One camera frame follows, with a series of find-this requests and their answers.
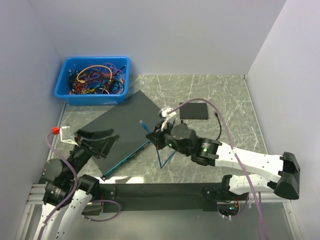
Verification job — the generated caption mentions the small black network switch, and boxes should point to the small black network switch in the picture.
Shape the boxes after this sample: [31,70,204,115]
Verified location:
[179,102,209,120]

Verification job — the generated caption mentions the blue ethernet cable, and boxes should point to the blue ethernet cable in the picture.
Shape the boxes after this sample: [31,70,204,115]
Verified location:
[139,119,177,169]

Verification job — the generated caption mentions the tangled cables in bin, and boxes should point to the tangled cables in bin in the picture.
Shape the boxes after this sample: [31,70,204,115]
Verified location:
[67,62,127,96]

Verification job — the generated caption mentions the black cable on table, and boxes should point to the black cable on table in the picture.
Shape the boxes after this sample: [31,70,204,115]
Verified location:
[180,111,223,141]

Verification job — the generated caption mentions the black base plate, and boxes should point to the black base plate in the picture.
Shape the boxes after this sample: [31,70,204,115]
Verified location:
[80,183,248,216]

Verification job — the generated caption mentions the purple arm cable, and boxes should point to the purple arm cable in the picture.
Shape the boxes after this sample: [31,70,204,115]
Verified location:
[165,98,271,240]
[37,132,121,240]

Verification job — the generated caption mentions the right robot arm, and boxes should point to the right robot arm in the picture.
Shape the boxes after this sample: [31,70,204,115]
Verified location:
[146,123,301,200]

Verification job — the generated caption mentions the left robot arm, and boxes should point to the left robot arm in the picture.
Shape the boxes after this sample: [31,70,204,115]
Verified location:
[33,126,121,240]

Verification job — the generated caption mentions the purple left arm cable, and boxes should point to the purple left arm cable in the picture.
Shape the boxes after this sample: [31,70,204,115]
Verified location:
[37,132,121,240]

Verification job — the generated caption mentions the large black network switch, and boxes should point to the large black network switch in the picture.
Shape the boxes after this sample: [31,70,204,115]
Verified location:
[81,90,161,180]

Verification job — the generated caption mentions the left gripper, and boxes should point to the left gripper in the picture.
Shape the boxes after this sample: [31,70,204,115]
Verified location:
[66,128,120,179]

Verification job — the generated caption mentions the blue plastic bin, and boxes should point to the blue plastic bin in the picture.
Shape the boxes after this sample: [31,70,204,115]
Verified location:
[54,56,131,106]

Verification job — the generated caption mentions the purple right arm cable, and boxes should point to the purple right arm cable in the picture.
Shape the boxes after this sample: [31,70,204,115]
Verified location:
[165,98,271,240]

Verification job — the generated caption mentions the aluminium rail frame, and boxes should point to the aluminium rail frame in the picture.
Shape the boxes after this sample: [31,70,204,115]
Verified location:
[14,102,301,240]

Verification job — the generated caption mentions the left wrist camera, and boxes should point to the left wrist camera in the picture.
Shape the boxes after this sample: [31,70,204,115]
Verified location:
[51,125,78,146]

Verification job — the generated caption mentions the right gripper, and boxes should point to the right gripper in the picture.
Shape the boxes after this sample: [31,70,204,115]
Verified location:
[146,119,192,157]

